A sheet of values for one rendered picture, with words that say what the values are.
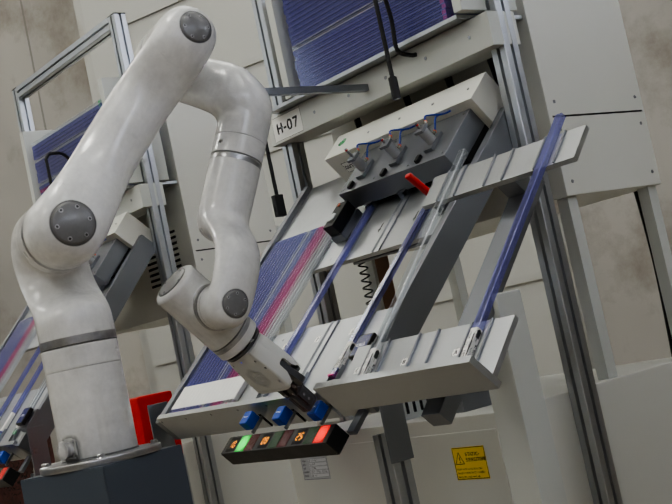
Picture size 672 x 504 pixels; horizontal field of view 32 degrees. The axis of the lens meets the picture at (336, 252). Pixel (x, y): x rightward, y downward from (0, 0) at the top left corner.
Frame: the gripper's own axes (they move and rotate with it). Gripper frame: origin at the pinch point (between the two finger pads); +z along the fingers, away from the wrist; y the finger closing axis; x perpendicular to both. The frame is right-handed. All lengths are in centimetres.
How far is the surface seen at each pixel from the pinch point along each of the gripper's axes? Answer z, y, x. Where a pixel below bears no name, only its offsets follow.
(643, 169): 40, 10, 91
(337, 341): 3.7, -6.4, 16.7
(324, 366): 3.7, -6.0, 10.8
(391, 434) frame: 10.2, 14.5, -1.5
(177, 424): 4, -52, 2
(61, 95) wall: -7, -426, 258
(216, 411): 2.2, -34.0, 2.4
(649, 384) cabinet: 64, 10, 50
